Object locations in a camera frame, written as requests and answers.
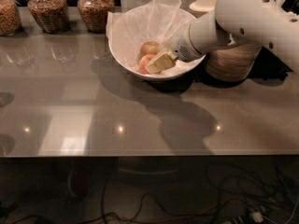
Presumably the white tissue paper liner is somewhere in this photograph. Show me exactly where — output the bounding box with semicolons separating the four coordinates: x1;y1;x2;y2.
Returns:
106;0;200;77

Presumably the white power adapter on floor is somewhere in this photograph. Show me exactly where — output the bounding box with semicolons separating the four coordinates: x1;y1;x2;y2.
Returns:
250;212;263;224

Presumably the white ceramic bowl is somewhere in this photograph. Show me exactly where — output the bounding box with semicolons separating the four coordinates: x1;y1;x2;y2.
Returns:
107;5;206;81

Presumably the right glass snack jar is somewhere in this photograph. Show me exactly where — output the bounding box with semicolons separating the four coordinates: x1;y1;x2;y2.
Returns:
77;0;115;33

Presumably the rear stack of paper bowls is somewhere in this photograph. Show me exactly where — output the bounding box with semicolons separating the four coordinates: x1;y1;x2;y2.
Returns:
189;0;217;18

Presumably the middle glass snack jar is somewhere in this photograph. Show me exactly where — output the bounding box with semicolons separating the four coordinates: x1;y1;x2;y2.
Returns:
27;0;69;34

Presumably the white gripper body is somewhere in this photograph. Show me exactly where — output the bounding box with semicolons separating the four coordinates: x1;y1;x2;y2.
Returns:
169;25;203;62

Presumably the glass snack jar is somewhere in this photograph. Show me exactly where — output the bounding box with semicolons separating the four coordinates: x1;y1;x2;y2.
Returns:
77;0;115;33
0;0;21;35
27;0;69;34

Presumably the left glass snack jar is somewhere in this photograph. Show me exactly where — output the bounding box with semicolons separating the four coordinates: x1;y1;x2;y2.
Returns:
0;0;21;35

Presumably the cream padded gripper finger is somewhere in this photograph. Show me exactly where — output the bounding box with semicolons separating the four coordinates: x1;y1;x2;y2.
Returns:
145;49;178;74

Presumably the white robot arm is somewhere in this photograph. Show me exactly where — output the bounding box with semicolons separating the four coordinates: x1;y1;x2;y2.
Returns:
146;0;299;74

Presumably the red apple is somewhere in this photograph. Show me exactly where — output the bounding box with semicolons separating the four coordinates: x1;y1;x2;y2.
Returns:
139;41;162;57
138;54;154;75

